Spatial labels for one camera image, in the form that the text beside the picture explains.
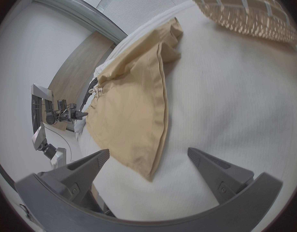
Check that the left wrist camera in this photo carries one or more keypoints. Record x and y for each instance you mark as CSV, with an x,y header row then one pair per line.
x,y
72,106

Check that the bed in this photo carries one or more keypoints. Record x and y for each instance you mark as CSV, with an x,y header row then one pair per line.
x,y
223,105

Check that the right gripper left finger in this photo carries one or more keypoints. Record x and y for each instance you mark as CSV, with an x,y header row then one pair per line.
x,y
75,177

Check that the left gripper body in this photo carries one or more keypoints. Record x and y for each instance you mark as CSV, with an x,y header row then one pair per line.
x,y
74,115

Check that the black T-shirt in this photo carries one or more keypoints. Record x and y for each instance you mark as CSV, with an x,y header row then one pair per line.
x,y
89,93

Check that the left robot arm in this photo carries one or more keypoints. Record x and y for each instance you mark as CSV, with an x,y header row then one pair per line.
x,y
39,90

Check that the white garment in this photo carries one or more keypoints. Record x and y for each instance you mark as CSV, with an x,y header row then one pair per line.
x,y
101,71

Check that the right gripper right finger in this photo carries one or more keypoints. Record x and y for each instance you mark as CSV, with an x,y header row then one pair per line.
x,y
223,177

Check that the grey-green curtain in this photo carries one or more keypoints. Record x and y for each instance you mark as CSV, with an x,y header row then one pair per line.
x,y
90,18

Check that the round woven basket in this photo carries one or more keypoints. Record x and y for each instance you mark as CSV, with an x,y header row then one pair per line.
x,y
247,13

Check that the tan shorts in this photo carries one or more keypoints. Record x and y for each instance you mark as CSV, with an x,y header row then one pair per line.
x,y
129,105

